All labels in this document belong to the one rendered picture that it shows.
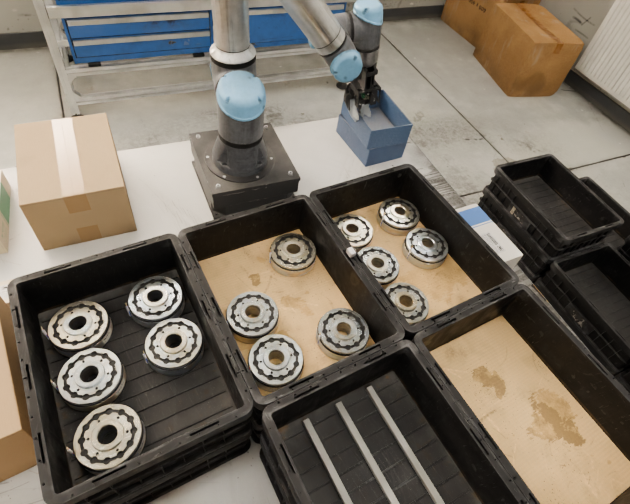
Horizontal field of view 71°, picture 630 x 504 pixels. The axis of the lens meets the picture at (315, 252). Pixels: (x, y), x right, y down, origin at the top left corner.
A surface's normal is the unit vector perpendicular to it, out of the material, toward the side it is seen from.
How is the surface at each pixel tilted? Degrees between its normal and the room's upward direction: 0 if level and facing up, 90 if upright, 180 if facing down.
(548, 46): 88
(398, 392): 0
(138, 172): 0
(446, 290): 0
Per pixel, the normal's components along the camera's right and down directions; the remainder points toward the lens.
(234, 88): 0.18, -0.49
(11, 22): 0.39, 0.75
